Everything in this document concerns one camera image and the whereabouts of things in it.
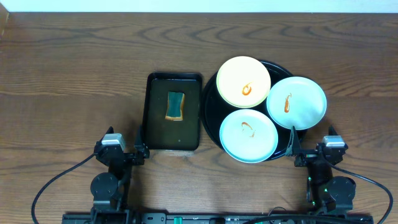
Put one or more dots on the pale green plate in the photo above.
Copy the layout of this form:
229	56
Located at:
297	102

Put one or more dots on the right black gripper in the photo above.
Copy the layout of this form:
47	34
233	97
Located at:
313	158

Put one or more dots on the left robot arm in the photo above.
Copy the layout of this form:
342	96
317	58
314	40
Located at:
110	189

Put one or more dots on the yellow plate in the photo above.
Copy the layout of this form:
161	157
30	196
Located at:
243	82

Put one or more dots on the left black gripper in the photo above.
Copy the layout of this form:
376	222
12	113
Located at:
125	156

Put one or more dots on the light blue plate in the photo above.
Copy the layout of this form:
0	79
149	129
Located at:
248	136

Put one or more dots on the round black tray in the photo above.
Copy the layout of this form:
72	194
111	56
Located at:
214	109

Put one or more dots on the black rectangular water tray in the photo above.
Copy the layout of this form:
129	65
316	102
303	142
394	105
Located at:
158	132

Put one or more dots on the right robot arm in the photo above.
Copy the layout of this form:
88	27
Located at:
329	194

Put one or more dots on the green yellow sponge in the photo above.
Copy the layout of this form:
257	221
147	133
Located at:
175	103

